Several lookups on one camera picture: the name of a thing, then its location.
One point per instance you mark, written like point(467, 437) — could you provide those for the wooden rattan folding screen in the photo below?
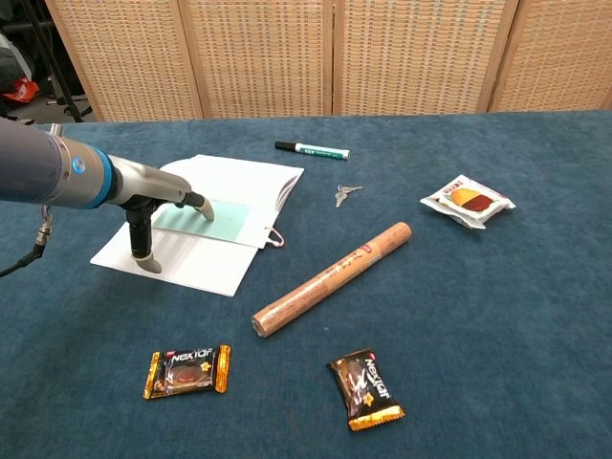
point(263, 57)

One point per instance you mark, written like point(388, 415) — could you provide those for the dark blue table cloth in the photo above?
point(478, 311)

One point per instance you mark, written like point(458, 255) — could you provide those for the orange bag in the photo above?
point(21, 91)

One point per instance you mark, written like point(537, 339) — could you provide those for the blue bookmark with pink tassel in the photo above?
point(229, 220)

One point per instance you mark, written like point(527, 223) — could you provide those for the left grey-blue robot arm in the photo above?
point(38, 167)

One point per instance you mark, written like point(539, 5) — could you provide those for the brown paper roll tube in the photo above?
point(330, 279)

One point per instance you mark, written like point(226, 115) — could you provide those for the black gold Nextar packet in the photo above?
point(365, 387)
point(186, 373)

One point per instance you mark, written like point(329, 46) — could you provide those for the white cake snack packet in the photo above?
point(468, 201)

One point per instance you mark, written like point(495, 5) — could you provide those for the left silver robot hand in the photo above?
point(148, 184)

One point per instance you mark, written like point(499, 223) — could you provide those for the black tripod stand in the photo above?
point(53, 72)

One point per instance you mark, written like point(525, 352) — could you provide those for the open white notebook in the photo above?
point(201, 268)

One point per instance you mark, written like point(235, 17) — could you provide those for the white marker with black cap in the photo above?
point(315, 151)

